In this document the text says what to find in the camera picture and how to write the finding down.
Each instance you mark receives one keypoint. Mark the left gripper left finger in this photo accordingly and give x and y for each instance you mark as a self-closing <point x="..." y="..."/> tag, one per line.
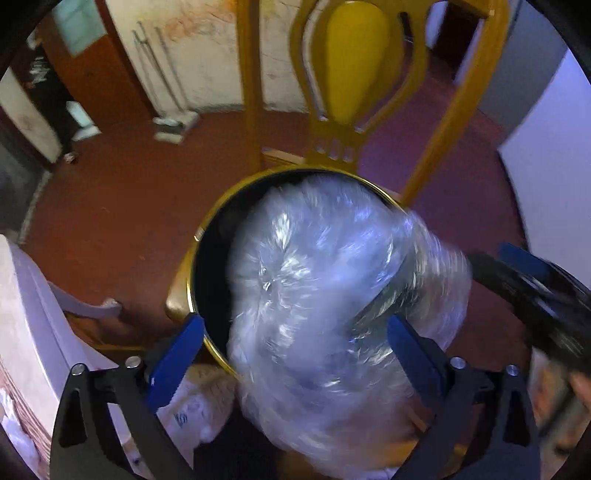
<point x="85" y="444"/>

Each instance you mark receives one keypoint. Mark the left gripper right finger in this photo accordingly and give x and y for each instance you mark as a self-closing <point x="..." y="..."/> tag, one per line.
<point x="505" y="443"/>

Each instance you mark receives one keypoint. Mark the large clear plastic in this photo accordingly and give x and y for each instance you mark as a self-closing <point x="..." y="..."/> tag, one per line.
<point x="313" y="273"/>

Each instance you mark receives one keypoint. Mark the black gold trash bin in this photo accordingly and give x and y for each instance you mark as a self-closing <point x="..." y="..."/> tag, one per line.
<point x="208" y="291"/>

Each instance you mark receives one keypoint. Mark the person's right hand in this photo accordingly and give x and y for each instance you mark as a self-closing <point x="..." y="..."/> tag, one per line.
<point x="559" y="413"/>

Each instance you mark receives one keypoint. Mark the wooden chair by bin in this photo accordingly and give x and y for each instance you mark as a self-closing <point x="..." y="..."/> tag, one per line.
<point x="357" y="63"/>

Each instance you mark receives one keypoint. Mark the white dustpan with broom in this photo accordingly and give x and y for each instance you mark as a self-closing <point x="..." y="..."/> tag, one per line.
<point x="175" y="117"/>

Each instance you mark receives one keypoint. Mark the brown kitchen sliding door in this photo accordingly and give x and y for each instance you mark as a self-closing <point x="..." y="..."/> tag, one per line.
<point x="84" y="47"/>

